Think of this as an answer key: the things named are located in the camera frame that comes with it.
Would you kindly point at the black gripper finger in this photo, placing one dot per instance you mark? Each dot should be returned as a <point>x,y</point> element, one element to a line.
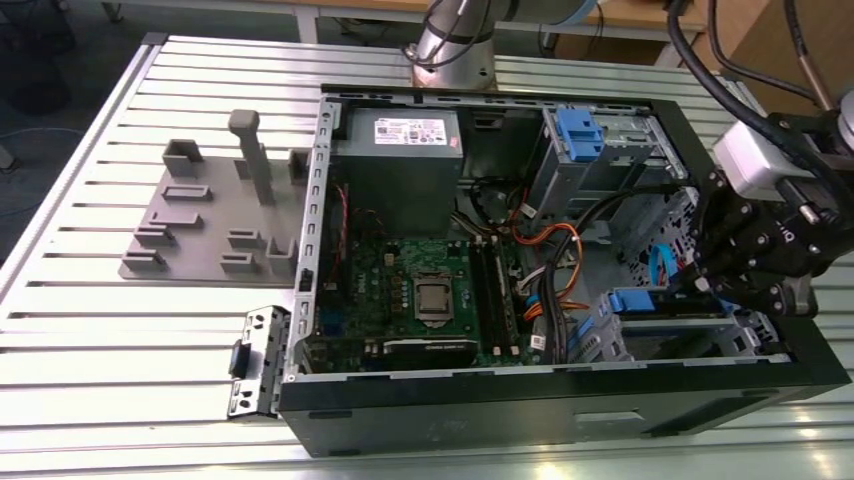
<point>723,225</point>
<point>767,295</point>

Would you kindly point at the hard disk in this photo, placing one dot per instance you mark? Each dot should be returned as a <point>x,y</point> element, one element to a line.
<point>634,300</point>

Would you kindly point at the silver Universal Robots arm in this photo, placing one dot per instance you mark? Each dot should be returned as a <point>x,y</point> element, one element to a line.
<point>460,65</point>

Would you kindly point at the metal disk bay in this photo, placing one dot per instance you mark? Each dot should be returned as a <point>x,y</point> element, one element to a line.
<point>667,327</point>

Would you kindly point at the metal optical drive cage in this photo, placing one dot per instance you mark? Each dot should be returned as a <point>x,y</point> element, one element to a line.
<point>574,185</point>

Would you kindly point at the black RAM stick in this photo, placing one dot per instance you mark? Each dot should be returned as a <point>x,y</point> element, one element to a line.
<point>506,295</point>

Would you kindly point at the wooden cabinet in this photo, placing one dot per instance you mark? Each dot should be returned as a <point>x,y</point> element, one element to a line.
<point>754,35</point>

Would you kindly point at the silver CPU in socket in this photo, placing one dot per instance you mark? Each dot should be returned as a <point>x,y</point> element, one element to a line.
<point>434,299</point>

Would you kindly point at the green motherboard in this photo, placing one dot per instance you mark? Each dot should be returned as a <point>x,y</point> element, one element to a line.
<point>414,255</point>

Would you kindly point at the grey power supply unit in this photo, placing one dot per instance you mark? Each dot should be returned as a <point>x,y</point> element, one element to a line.
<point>400,185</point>

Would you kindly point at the black open PC case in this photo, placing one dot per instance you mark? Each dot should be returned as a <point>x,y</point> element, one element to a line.
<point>467,400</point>

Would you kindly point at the black graphics card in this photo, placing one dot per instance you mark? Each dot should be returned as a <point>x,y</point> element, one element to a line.
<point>427,352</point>

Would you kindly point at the grey parts rack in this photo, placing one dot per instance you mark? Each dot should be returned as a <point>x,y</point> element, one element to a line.
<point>200,250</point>

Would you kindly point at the wooden desk white frame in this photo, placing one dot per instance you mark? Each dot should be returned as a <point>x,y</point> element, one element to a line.
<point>634,12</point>

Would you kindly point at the hinged metal slot bracket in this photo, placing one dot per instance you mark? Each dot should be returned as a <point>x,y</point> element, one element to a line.
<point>263,360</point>

